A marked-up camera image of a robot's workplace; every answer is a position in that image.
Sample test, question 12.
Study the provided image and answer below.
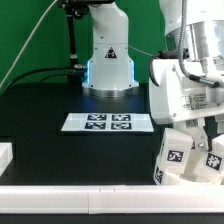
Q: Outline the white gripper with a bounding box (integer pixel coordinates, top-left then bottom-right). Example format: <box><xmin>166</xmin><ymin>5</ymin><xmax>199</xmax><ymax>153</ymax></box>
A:
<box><xmin>149</xmin><ymin>59</ymin><xmax>224</xmax><ymax>152</ymax></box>

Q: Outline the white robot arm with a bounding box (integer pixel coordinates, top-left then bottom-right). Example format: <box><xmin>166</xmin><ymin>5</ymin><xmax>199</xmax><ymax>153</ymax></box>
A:
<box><xmin>83</xmin><ymin>0</ymin><xmax>224</xmax><ymax>150</ymax></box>

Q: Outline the white front fence bar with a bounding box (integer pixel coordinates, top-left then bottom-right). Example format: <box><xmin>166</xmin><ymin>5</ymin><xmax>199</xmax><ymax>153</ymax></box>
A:
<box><xmin>0</xmin><ymin>185</ymin><xmax>224</xmax><ymax>214</ymax></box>

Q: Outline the white fence bar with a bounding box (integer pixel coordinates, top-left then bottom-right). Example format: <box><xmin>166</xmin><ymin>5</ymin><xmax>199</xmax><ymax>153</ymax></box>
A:
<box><xmin>0</xmin><ymin>185</ymin><xmax>224</xmax><ymax>214</ymax></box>
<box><xmin>0</xmin><ymin>143</ymin><xmax>13</xmax><ymax>176</ymax></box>

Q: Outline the white left fence bar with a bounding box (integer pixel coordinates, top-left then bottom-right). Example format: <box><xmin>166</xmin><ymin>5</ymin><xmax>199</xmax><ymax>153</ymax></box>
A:
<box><xmin>0</xmin><ymin>143</ymin><xmax>13</xmax><ymax>176</ymax></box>

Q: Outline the grey braided robot cable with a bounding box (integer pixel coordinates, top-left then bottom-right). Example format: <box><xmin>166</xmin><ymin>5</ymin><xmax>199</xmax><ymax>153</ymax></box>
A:
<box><xmin>177</xmin><ymin>0</ymin><xmax>221</xmax><ymax>88</ymax></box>

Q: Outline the white marker base plate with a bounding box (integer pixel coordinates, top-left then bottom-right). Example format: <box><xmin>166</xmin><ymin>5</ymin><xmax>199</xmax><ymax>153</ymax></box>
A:
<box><xmin>62</xmin><ymin>113</ymin><xmax>154</xmax><ymax>132</ymax></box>

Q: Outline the white cable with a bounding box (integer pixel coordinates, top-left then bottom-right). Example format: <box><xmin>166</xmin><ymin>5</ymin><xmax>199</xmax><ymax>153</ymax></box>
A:
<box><xmin>0</xmin><ymin>0</ymin><xmax>58</xmax><ymax>88</ymax></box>

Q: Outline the black cable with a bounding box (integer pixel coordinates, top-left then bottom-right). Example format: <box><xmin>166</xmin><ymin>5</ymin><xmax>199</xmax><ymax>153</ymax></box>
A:
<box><xmin>0</xmin><ymin>65</ymin><xmax>88</xmax><ymax>96</ymax></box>

